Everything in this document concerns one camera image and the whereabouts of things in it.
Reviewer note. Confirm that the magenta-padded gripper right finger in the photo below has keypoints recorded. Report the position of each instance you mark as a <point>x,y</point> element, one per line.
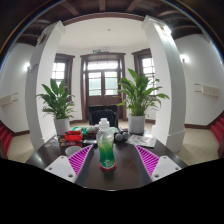
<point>165,167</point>

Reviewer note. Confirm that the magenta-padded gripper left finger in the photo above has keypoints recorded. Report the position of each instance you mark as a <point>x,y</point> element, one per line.
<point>61,167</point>

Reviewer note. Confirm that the clear bottle with green drink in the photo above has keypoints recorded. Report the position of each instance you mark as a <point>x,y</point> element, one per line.
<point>106,150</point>

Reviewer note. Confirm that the white cup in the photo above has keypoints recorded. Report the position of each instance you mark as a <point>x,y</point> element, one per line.
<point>72,150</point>

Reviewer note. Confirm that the red plastic box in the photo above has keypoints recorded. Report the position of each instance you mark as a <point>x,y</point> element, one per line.
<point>73,136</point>

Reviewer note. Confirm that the printed paper brochure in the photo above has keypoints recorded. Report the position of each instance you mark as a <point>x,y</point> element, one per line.
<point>141,140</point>

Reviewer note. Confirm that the small black pouch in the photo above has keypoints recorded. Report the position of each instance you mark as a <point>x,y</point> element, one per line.
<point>89,142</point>

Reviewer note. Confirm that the small potted plant, white pot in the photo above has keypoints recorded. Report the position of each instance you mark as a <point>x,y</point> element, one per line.
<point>61,126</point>

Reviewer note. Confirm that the large potted plant, white pot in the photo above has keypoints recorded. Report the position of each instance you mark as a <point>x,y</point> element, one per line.
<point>136,124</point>

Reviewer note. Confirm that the grey round headphones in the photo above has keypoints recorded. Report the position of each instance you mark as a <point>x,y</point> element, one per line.
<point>119,136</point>

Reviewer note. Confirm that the red carpeted staircase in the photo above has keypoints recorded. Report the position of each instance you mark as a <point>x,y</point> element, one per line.
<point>6,136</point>
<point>218,128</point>

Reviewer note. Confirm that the black chair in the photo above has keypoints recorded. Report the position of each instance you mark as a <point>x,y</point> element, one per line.
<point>100,115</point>

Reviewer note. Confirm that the brown wooden glazed door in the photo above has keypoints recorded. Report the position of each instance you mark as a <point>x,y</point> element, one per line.
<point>84,83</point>

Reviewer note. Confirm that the brown framed window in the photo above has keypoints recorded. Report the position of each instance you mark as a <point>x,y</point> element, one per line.
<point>137,60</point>
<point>70,73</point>

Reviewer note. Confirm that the green exit sign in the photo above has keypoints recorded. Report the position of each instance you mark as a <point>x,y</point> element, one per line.
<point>97,50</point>

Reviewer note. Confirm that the white wall radiator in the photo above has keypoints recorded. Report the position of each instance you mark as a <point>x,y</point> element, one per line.
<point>208,90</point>
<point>8,99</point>

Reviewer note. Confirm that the glowing wall lamp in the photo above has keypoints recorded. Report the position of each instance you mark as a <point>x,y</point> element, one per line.
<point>184,59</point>

